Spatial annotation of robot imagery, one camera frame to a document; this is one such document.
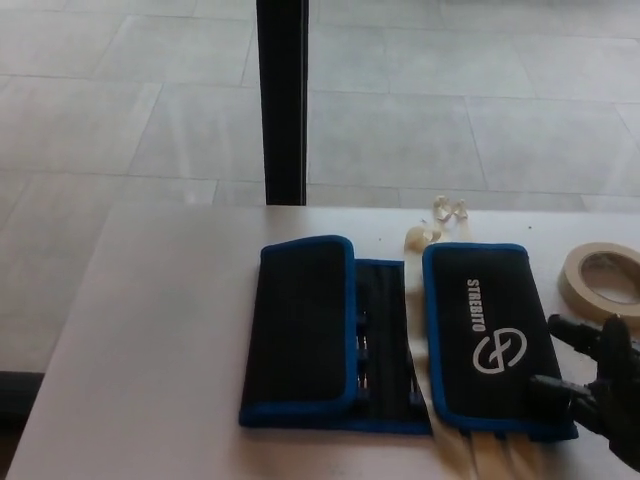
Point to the cream masking tape roll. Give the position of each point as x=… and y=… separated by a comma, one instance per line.
x=570, y=285

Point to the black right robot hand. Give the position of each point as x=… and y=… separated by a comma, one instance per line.
x=617, y=380

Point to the black vertical post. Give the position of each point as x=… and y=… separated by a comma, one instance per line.
x=284, y=100

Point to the black toolkit case blue trim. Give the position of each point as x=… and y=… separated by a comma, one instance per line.
x=490, y=325

